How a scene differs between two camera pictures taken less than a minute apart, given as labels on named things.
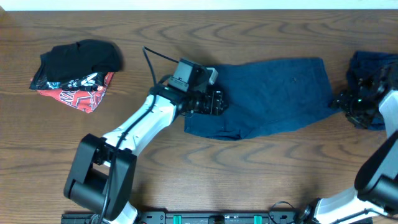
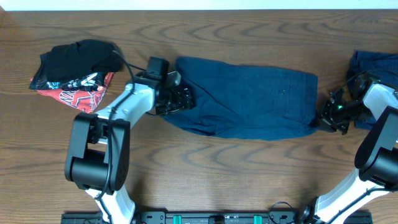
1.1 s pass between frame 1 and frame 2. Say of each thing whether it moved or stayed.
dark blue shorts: moved
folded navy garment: stayed
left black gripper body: moved
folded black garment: stayed
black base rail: stayed
